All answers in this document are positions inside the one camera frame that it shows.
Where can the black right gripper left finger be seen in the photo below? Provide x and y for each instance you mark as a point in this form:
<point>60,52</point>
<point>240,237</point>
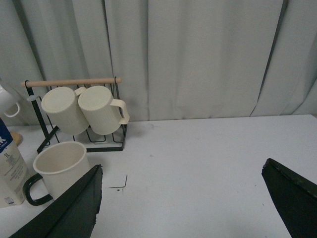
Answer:
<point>73,214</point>

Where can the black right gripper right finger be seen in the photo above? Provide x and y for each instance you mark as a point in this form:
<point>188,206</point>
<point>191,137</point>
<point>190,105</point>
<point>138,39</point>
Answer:
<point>294,197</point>

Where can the cream cup black handle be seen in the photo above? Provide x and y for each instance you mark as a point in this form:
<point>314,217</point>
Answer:
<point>60,166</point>

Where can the blue white milk carton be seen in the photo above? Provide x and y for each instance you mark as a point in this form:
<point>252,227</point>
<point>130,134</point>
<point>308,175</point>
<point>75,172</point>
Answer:
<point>13,170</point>

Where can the wooden mug tree stand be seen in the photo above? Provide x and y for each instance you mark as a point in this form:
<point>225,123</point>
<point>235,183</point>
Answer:
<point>17,138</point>

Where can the cream ribbed mug right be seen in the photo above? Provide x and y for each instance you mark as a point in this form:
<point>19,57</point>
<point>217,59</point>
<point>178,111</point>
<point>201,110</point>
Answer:
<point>104,113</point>

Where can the cream ribbed mug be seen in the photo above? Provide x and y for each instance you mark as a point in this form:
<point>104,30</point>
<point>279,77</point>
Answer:
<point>61,105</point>
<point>104,113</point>

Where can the cream ribbed mug left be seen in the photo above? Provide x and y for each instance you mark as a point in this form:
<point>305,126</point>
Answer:
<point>61,105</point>

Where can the white ceramic mug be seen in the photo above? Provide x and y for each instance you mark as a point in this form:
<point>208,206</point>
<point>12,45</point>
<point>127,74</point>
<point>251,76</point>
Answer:
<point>8,101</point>

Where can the grey curtain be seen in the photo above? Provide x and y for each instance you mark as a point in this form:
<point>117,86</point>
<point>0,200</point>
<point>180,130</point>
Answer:
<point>178,59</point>

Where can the black wire cup rack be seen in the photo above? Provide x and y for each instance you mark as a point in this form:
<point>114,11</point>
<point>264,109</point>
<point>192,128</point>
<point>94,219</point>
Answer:
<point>94,142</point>

